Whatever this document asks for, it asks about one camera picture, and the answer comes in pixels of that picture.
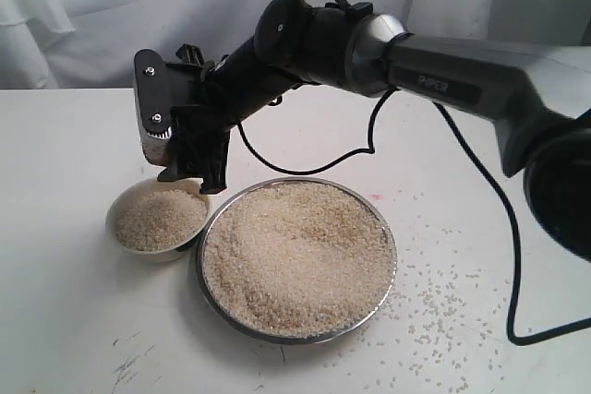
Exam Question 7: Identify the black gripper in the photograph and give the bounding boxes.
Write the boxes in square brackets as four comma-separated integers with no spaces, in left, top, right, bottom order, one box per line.
[157,39,296,195]

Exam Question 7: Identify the large steel plate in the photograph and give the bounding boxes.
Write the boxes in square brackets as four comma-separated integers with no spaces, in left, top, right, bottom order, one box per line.
[195,176,398,345]

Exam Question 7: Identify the white ceramic bowl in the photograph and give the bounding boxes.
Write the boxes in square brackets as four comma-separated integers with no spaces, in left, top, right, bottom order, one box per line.
[105,178,212,263]

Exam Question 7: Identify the rice heap on plate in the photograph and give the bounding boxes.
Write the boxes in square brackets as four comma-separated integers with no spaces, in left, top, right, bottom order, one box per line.
[201,183,396,335]

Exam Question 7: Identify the brown wooden cup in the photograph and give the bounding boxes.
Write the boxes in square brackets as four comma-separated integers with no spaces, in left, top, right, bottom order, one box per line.
[141,137,173,167]

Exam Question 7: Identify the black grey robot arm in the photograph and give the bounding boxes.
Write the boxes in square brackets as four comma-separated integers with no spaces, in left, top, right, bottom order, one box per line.
[160,0,590,258]

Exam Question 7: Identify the uncooked white rice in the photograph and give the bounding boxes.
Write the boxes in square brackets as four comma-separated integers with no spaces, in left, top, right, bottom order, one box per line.
[115,189,209,252]

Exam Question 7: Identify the black cable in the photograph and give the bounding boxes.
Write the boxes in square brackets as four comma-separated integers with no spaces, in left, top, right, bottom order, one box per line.
[235,0,591,347]

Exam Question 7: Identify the spilled rice grains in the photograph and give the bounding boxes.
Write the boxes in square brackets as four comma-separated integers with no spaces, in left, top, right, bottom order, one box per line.
[293,187,537,393]

